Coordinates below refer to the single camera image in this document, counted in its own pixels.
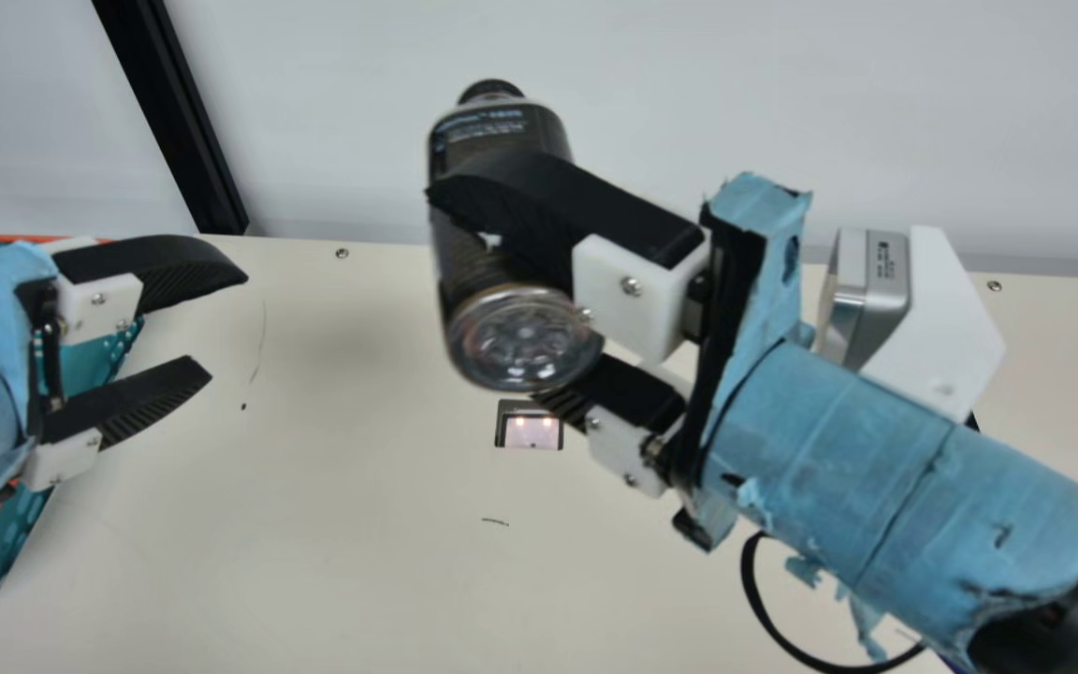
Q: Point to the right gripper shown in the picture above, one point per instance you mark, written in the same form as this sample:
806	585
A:
829	468

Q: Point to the dark coffee bottle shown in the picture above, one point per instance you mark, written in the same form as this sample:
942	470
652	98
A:
520	332

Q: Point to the teal shopping basket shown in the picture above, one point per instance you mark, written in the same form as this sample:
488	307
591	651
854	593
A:
20	534

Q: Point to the small square scanner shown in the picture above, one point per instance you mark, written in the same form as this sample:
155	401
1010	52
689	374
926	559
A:
530	431

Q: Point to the black post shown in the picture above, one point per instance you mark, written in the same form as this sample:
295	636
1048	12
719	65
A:
174	122

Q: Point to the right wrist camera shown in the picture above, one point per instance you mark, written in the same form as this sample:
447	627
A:
932	318

